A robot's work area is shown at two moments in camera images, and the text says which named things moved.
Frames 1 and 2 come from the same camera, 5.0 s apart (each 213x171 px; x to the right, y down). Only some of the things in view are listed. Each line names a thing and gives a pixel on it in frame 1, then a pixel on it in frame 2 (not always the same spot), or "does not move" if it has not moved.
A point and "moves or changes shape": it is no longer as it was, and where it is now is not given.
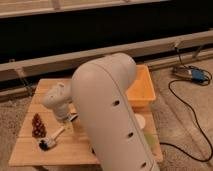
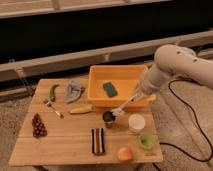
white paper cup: (140, 120) does not move
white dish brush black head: (49, 143) moves or changes shape
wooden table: (46, 138) does not move
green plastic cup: (151, 138) does not move
